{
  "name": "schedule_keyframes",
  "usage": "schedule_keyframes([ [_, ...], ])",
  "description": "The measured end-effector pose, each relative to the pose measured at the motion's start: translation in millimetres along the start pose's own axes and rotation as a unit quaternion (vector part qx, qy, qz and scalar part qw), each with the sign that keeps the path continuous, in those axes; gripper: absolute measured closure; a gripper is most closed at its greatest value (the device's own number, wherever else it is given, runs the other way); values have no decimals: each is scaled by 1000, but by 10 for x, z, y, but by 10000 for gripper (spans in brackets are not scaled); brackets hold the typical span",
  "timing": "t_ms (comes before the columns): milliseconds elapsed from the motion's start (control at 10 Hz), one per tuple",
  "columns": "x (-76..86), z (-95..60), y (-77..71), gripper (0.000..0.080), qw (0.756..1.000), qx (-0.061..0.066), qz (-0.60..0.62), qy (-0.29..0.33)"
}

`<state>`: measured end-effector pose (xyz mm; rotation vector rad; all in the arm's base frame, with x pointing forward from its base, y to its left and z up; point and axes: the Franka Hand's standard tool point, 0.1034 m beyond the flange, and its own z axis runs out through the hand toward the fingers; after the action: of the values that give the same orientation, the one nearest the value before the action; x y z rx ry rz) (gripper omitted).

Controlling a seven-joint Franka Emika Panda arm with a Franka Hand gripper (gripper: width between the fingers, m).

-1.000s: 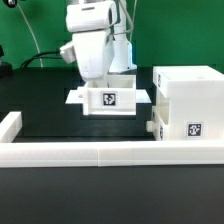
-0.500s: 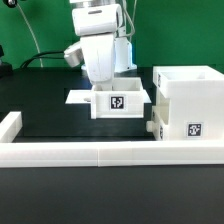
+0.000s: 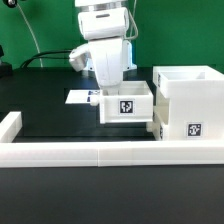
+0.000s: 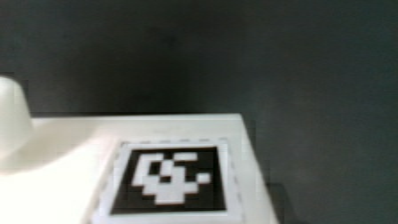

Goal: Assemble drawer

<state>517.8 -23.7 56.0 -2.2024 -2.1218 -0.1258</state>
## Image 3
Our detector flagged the white U-shaped border fence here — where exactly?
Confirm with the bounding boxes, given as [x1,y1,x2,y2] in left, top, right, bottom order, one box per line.
[0,112,224,168]

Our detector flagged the black cables at base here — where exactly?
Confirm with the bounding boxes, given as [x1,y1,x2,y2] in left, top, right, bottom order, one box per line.
[19,49,74,69]

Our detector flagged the white drawer cabinet box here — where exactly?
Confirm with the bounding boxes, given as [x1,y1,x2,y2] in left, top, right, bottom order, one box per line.
[153,66,224,141]

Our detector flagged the thin white cable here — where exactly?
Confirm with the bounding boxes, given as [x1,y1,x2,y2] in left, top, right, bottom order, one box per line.
[14,0,44,69]

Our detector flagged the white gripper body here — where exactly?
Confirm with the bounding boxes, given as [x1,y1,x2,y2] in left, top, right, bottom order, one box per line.
[69,8,129,90]

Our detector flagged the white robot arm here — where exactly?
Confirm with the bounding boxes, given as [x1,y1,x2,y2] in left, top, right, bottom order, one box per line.
[69,0,131,95]

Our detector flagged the white front drawer tray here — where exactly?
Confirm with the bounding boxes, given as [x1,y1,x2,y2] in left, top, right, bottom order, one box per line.
[146,108,169,141]

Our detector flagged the fiducial marker sheet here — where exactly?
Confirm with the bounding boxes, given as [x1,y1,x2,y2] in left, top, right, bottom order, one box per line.
[65,90,100,106]

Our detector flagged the white drawer tray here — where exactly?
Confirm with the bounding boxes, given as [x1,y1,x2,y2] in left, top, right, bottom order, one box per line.
[146,108,169,141]
[88,81,153,124]

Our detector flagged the black device at left edge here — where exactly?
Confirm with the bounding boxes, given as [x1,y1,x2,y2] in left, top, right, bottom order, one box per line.
[0,45,13,78]

